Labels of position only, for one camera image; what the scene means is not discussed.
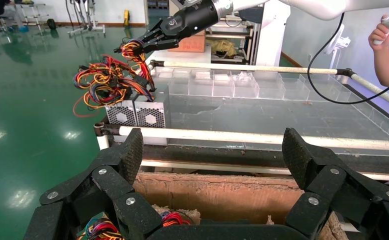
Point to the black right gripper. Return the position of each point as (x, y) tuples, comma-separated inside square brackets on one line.
[(191, 21)]

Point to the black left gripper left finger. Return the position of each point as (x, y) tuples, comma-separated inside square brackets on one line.
[(95, 198)]

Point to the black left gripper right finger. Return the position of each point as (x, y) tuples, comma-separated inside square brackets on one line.
[(343, 198)]

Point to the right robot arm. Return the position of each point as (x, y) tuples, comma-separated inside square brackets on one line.
[(330, 6)]

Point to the person's bare hand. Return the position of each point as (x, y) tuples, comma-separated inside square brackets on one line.
[(381, 36)]

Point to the orange cardboard carton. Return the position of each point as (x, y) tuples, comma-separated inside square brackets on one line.
[(191, 44)]

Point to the yellow floor sign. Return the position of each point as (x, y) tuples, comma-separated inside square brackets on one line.
[(126, 17)]

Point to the short white pipe leg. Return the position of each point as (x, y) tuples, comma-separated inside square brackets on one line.
[(103, 142)]

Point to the yellow crumpled cloth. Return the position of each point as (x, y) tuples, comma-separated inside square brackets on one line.
[(222, 48)]

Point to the black pipe corner connector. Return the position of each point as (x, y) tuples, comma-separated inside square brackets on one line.
[(103, 129), (346, 72)]

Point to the white metal stand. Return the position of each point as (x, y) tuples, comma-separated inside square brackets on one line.
[(85, 20)]

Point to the silver mesh power supply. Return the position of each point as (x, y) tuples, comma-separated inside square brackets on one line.
[(151, 114), (121, 114)]

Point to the metal storage shelf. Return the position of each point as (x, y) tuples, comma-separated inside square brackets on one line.
[(237, 39)]

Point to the clear acrylic divider tray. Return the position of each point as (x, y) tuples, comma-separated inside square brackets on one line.
[(241, 86)]

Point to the black conveyor side panel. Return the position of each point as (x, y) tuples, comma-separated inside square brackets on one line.
[(247, 155)]

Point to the black wheel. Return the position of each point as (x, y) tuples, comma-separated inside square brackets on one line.
[(51, 24)]

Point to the white pillar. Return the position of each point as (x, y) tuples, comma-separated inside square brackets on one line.
[(270, 33)]

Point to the worn brown cardboard box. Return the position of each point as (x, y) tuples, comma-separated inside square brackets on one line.
[(221, 198)]

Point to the metal stool rack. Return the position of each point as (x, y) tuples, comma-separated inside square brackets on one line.
[(32, 15)]

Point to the white standing fan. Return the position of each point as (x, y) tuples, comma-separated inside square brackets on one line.
[(338, 43)]

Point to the white frame pipe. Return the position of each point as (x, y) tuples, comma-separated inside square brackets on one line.
[(247, 68), (380, 91), (247, 137)]

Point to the white lower frame rail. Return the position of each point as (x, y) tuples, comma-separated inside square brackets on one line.
[(214, 166)]

